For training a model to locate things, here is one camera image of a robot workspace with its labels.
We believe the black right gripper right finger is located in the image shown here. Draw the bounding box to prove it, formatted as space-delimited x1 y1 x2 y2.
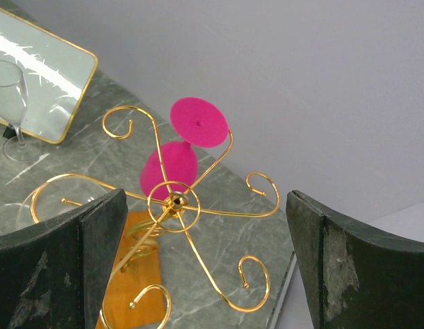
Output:
286 191 424 328

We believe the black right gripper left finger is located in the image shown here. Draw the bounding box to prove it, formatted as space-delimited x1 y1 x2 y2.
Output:
0 188 128 328

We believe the clear round wine glass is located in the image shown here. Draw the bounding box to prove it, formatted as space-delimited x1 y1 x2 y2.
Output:
16 176 108 230

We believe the pink plastic goblet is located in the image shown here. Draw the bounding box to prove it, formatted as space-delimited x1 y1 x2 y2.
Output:
160 97 228 192

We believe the wooden rack base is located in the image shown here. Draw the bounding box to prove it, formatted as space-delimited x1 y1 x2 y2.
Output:
95 210 164 329

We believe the clear tall wine glass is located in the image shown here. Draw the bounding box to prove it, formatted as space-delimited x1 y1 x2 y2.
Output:
0 60 43 163

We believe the black whiteboard stand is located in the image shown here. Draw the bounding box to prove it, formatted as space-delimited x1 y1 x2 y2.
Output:
2 125 16 139

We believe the yellow framed whiteboard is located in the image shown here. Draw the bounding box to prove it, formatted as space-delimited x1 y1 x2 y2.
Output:
0 1 98 144

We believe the gold wire glass rack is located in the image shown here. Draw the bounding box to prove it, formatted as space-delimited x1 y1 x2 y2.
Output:
29 105 279 329

